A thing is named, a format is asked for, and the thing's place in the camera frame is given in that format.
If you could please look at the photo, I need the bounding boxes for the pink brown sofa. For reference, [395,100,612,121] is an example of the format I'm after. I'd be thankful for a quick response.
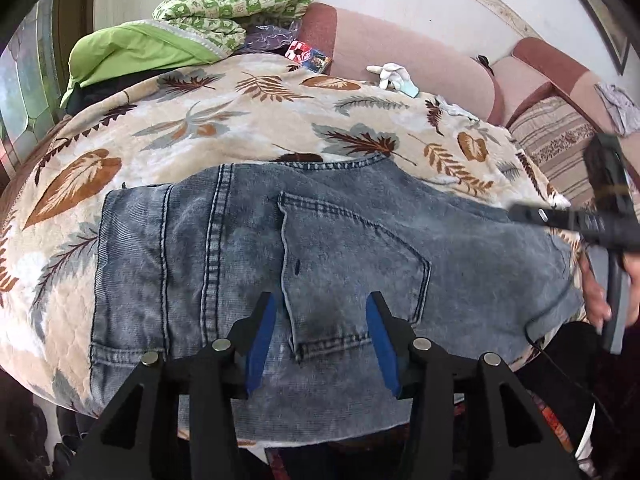
[295,2,640,201]

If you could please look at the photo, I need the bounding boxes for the black cable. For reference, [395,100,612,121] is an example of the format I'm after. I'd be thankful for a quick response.
[522,280,621,441]

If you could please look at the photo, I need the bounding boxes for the black cloth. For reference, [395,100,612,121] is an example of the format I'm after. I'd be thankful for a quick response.
[65,65,171,116]

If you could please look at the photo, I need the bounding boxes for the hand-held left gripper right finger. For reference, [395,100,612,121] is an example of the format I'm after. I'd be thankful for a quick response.
[365,291,583,480]

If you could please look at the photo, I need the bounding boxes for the person's dark clothing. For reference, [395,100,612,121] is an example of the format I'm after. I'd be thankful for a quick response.
[515,320,640,480]

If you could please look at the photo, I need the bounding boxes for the purple plastic bag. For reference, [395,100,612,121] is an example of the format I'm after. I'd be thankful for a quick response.
[240,22,301,56]

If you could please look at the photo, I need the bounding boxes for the blue denim pants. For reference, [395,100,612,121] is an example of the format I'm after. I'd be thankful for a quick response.
[89,152,586,448]

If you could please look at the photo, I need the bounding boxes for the striped beige cushion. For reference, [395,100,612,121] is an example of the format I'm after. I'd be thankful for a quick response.
[505,95,611,211]

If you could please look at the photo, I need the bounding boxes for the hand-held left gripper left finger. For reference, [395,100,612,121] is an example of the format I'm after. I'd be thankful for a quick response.
[65,292,278,480]

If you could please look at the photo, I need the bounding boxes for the lime green pillow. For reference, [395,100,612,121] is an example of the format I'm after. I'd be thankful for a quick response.
[60,20,221,108]

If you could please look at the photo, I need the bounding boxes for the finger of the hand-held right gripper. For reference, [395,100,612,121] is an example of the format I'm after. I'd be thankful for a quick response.
[507,202,601,241]

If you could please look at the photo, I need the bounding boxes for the green white patterned quilt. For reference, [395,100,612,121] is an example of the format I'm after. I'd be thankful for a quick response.
[152,0,321,58]

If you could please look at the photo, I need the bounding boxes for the dark picture frame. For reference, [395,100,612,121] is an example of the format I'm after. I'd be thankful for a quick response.
[550,0,631,76]

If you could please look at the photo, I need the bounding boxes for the leaf printed beige blanket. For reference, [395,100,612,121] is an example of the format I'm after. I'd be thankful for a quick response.
[0,52,586,448]

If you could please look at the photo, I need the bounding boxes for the grey cloth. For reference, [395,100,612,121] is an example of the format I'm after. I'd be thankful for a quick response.
[595,82,640,136]

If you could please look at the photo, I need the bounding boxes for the small colourful card box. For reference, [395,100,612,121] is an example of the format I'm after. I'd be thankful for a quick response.
[285,40,331,73]

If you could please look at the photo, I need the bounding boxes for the person's right hand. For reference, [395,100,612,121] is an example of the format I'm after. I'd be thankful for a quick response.
[580,252,613,333]

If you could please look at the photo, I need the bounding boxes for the white glove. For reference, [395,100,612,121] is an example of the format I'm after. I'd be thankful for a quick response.
[366,62,413,90]
[440,99,481,122]

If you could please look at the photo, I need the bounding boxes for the wooden door with patterned glass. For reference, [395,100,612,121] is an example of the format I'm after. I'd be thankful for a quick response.
[0,0,96,176]

